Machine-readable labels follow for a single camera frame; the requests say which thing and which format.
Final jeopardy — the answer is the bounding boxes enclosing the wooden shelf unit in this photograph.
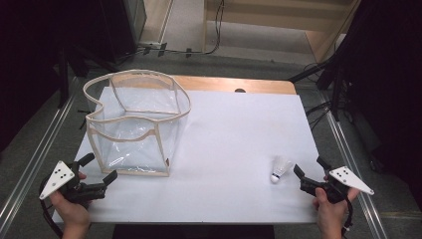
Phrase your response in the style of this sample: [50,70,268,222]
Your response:
[201,0,363,65]

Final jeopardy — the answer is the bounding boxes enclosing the black stand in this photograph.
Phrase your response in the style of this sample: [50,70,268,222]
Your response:
[57,41,112,111]
[288,56,346,122]

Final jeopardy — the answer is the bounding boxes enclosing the person's right hand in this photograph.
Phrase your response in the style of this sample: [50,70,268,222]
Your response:
[312,186,361,231]

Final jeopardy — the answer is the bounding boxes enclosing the white shuttlecock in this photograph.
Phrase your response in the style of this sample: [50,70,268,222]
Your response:
[270,154,295,184]

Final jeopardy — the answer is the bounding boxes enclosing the aluminium floor rail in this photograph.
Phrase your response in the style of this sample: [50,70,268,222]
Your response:
[0,78,81,231]
[317,89,390,239]

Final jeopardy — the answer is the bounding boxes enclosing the black hanging cable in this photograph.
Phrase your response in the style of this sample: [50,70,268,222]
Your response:
[165,0,227,57]

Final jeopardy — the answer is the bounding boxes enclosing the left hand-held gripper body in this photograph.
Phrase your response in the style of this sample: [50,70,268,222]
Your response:
[39,160,107,204]

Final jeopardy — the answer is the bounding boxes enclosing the black curtain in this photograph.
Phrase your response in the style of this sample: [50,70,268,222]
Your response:
[0,0,110,153]
[326,0,422,213]

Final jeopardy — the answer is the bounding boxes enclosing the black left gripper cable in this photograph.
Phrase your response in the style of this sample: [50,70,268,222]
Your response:
[38,177,65,239]

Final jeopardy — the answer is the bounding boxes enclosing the person's left hand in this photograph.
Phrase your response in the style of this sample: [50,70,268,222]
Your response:
[49,190,93,231]

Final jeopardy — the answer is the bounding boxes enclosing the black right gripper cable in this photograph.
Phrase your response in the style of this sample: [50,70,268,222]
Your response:
[341,197,354,237]

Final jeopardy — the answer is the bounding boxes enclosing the clear storage bag beige trim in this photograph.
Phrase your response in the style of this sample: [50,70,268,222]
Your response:
[82,68,193,178]

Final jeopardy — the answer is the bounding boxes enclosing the white table sheet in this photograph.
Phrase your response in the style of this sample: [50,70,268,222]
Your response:
[52,86,328,224]

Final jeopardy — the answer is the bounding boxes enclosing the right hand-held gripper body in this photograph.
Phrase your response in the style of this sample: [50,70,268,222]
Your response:
[299,165,375,205]

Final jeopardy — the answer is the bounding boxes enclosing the black panel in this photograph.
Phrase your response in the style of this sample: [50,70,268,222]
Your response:
[111,224,276,239]

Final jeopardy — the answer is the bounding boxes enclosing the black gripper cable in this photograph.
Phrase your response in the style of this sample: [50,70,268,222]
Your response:
[38,177,65,239]
[341,197,354,237]

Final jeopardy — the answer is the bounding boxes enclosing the black floor cables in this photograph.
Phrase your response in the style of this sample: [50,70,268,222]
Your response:
[304,99,333,131]

